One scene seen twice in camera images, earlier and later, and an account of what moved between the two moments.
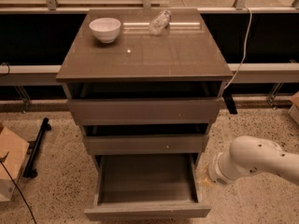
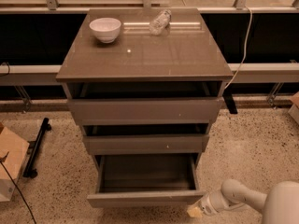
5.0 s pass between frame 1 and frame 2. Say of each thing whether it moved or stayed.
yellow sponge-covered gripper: moved
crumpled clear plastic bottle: stayed
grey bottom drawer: moved
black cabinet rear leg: stayed
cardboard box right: stayed
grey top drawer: stayed
